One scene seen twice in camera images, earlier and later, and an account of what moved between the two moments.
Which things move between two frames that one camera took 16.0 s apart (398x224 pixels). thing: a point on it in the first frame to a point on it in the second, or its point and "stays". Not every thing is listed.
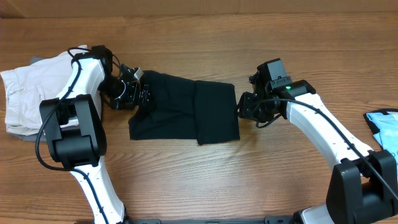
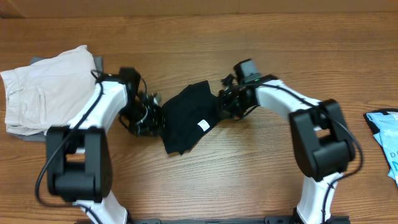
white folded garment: x=26 y=86 stays
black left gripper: x=133 y=99 to x=153 y=124
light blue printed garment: x=385 y=121 stays
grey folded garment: x=38 y=136 stays
